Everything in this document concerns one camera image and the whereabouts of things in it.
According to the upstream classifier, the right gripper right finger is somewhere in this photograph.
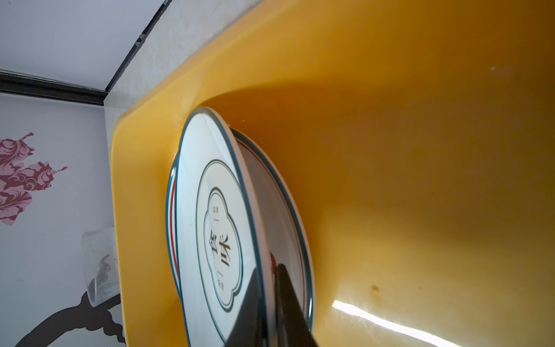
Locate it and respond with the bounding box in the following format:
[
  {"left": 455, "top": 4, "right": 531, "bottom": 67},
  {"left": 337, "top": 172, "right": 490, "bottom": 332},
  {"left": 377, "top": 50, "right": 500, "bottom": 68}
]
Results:
[{"left": 275, "top": 264, "right": 317, "bottom": 347}]

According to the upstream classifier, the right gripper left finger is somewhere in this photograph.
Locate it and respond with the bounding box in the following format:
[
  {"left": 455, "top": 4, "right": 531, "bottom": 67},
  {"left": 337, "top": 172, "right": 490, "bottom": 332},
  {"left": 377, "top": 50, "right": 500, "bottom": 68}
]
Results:
[{"left": 225, "top": 270, "right": 263, "bottom": 347}]

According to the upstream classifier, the plate with red characters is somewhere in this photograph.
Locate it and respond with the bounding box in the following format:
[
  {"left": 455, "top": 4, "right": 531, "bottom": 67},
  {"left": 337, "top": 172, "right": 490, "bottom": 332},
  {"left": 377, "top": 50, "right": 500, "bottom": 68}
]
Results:
[{"left": 165, "top": 127, "right": 315, "bottom": 335}]

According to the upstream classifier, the white plate green flower outline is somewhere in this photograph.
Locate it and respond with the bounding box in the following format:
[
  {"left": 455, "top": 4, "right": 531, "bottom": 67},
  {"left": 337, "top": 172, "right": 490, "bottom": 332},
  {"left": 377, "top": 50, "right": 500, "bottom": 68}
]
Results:
[{"left": 175, "top": 106, "right": 277, "bottom": 346}]

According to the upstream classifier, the yellow plastic bin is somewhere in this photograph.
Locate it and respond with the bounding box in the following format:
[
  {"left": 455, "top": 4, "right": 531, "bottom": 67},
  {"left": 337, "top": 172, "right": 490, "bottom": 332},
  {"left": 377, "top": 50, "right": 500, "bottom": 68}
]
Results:
[{"left": 111, "top": 1, "right": 554, "bottom": 346}]

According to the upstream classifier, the clear cup left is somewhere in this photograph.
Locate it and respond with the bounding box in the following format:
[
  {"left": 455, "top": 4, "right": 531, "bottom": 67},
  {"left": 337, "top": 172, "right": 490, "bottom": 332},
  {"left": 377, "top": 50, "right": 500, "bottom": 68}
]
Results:
[{"left": 82, "top": 227, "right": 120, "bottom": 307}]

